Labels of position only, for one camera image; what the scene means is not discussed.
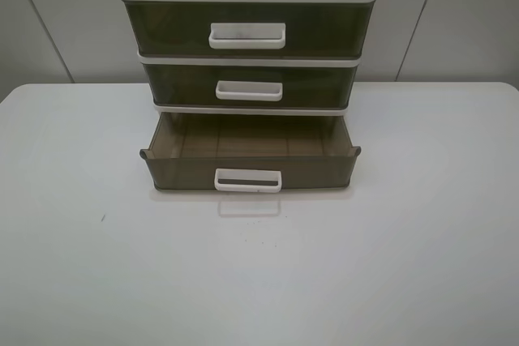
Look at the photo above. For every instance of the smoky brown drawer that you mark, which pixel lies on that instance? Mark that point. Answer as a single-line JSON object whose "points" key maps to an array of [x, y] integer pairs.
{"points": [[312, 30], [244, 153], [256, 87]]}

